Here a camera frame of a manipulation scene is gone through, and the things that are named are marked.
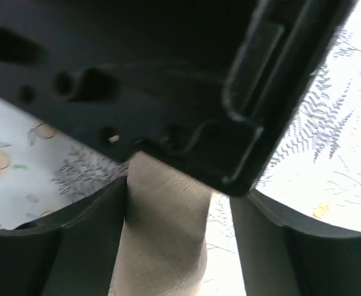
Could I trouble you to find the beige cloth napkin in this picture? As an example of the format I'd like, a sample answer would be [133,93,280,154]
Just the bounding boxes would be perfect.
[113,152,212,296]

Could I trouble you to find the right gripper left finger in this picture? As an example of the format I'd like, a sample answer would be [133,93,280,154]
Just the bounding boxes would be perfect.
[0,177,128,296]

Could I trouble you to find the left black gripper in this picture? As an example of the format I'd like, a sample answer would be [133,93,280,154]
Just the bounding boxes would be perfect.
[0,1,355,196]

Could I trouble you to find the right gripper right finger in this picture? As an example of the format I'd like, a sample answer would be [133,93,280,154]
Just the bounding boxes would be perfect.
[230,190,361,296]

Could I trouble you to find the floral tablecloth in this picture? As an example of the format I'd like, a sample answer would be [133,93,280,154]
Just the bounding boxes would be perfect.
[0,1,361,295]

